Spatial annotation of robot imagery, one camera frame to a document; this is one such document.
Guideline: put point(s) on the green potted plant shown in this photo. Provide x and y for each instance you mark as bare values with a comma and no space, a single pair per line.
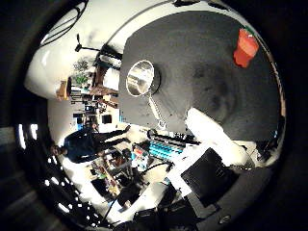
81,77

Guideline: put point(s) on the person in dark blue top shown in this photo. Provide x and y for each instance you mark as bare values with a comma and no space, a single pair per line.
82,144

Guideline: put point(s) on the black tripod stand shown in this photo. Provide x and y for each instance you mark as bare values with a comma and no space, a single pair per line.
80,47

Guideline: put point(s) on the steel measuring cup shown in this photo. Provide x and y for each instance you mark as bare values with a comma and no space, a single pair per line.
140,78

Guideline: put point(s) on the wooden workbench with clutter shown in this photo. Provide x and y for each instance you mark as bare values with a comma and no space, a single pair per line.
104,83

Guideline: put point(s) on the small black monitor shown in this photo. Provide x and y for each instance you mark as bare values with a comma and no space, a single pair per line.
107,119

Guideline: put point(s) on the orange drink bottle green cap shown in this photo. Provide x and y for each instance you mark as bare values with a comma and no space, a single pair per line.
245,48

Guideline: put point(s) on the blue rack of bins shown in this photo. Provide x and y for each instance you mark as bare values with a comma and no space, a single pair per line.
165,150

